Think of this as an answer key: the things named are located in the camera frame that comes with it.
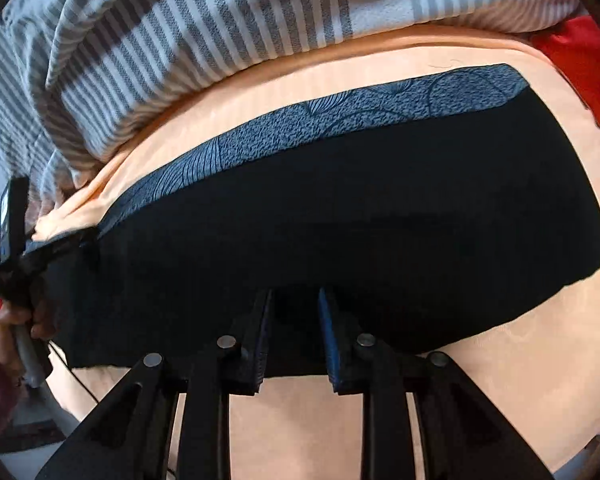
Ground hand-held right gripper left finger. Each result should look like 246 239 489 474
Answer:
34 287 276 480

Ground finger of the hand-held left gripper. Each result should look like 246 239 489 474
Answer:
0 176 33 262
25 230 101 281

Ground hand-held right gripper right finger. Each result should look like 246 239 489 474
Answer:
317 287 556 480

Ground black pants with blue lining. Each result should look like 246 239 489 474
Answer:
45 62 600 376

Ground person's left hand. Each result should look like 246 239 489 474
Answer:
0 297 58 377

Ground peach patterned bed sheet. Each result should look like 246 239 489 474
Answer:
32 22 600 480

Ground grey striped quilt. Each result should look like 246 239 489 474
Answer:
0 0 586 221

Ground red embroidered pillow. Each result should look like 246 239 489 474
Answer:
530 15 600 171

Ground black cable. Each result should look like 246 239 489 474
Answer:
47 342 101 406

